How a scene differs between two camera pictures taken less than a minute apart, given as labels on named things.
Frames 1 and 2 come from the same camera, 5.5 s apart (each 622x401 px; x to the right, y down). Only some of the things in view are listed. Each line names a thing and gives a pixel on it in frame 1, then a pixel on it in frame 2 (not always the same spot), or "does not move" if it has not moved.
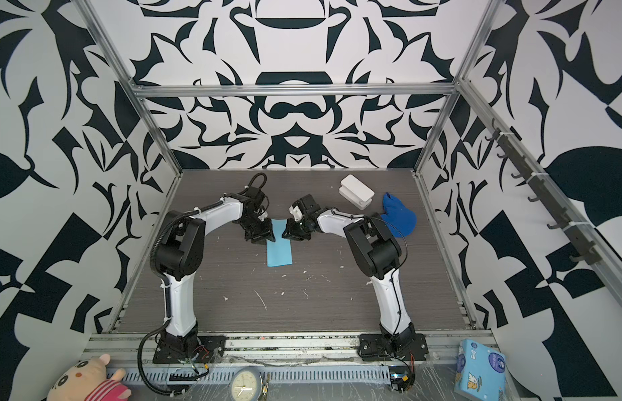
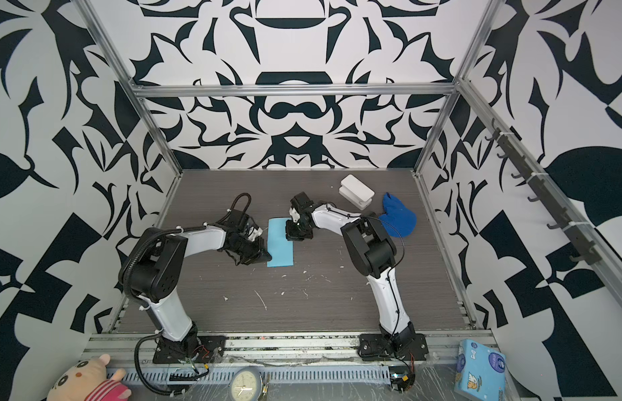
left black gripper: (268, 235) → (259, 256)
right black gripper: (292, 232) does not move
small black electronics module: (400, 378) does not move
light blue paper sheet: (278, 252) does not move
